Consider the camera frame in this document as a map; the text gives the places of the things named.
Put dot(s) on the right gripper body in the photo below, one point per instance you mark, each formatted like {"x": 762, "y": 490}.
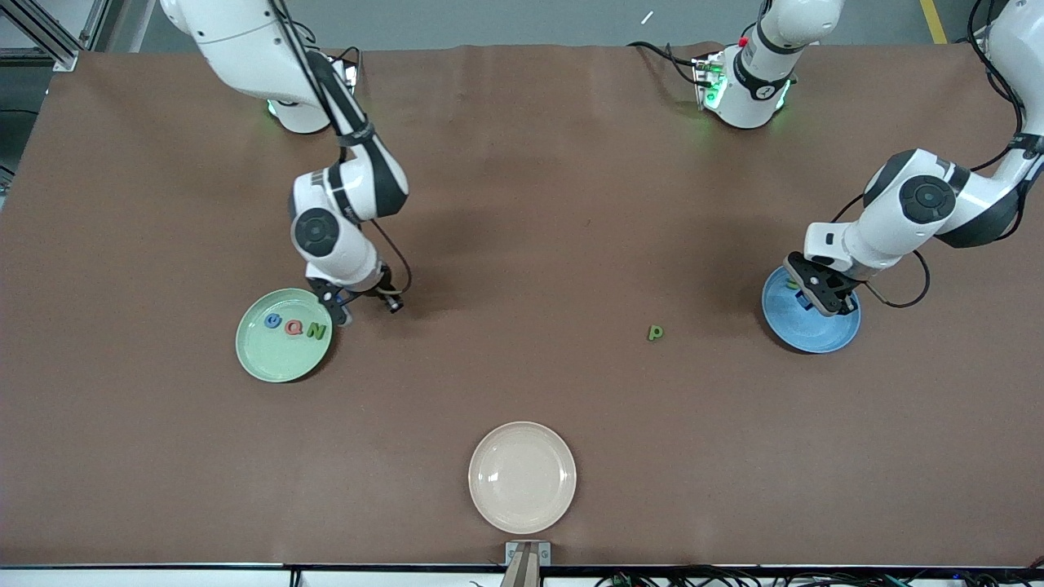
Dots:
{"x": 377, "y": 290}

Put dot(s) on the green letter N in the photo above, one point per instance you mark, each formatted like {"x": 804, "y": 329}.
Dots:
{"x": 316, "y": 332}

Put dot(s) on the pink letter Q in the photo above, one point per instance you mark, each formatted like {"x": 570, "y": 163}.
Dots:
{"x": 288, "y": 328}

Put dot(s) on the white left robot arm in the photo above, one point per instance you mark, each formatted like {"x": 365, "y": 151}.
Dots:
{"x": 897, "y": 220}

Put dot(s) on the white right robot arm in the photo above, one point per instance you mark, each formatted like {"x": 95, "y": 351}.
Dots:
{"x": 245, "y": 41}

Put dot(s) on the blue plate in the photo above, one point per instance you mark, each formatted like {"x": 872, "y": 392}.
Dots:
{"x": 807, "y": 334}

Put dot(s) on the light green plate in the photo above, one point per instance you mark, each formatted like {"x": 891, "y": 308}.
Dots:
{"x": 269, "y": 359}

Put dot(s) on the brown table cover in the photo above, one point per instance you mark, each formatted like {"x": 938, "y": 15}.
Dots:
{"x": 522, "y": 204}

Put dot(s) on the beige plate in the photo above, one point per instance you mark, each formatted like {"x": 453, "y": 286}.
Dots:
{"x": 522, "y": 477}

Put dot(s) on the white panel below table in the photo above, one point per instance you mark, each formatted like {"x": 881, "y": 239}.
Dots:
{"x": 139, "y": 579}
{"x": 400, "y": 580}

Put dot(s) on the yellow floor tape strip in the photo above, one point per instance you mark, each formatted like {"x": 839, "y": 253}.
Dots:
{"x": 934, "y": 23}

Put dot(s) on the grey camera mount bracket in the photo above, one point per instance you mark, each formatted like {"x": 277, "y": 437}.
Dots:
{"x": 528, "y": 556}

